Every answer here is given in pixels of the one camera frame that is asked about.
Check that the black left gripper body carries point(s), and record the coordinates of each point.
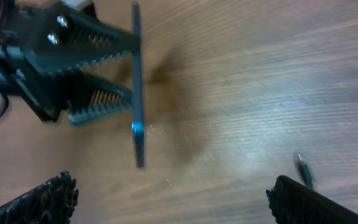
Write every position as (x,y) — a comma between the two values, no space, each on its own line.
(22,62)

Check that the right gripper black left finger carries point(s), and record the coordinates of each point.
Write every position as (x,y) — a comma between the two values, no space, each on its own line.
(52,202)

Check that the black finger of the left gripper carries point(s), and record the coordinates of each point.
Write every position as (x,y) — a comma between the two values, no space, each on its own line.
(92,98)
(73,39)

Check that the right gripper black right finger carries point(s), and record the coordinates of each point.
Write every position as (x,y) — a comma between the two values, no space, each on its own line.
(293,203)

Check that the Samsung Galaxy smartphone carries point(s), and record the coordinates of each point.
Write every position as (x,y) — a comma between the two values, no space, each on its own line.
(138,130)

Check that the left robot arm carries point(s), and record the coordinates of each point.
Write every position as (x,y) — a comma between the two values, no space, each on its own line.
(45,56)

